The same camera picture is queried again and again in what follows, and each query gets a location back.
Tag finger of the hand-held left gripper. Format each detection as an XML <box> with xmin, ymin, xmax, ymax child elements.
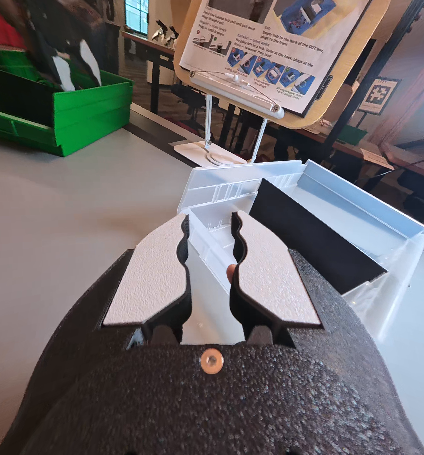
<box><xmin>50</xmin><ymin>53</ymin><xmax>77</xmax><ymax>92</ymax></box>
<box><xmin>79</xmin><ymin>38</ymin><xmax>102</xmax><ymax>87</ymax></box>

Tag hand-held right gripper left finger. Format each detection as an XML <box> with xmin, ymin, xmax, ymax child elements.
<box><xmin>102</xmin><ymin>213</ymin><xmax>193</xmax><ymax>345</ymax></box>

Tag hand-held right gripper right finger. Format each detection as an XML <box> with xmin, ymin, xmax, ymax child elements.
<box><xmin>230</xmin><ymin>211</ymin><xmax>323</xmax><ymax>345</ymax></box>

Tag green plastic bin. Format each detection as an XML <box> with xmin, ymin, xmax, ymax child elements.
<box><xmin>0</xmin><ymin>48</ymin><xmax>134</xmax><ymax>157</ymax></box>

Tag clear plastic bin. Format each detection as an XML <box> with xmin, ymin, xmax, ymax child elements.
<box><xmin>176</xmin><ymin>159</ymin><xmax>424</xmax><ymax>350</ymax></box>

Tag wooden desk black legs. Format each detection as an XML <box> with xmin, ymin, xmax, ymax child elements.
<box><xmin>287</xmin><ymin>124</ymin><xmax>399</xmax><ymax>214</ymax></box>
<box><xmin>121</xmin><ymin>30</ymin><xmax>177</xmax><ymax>114</ymax></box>

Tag black flat device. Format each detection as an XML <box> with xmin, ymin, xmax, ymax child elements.
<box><xmin>249</xmin><ymin>178</ymin><xmax>388</xmax><ymax>296</ymax></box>

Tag small green bin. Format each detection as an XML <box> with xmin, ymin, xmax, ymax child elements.
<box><xmin>336</xmin><ymin>124</ymin><xmax>370</xmax><ymax>146</ymax></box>

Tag printed instruction sheet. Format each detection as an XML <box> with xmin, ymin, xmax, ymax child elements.
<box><xmin>179</xmin><ymin>0</ymin><xmax>372</xmax><ymax>116</ymax></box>

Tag framed tag sign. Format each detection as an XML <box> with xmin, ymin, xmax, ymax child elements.
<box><xmin>358</xmin><ymin>76</ymin><xmax>401</xmax><ymax>116</ymax></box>

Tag wooden instruction board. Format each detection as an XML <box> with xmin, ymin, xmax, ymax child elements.
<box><xmin>173</xmin><ymin>0</ymin><xmax>392</xmax><ymax>130</ymax></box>

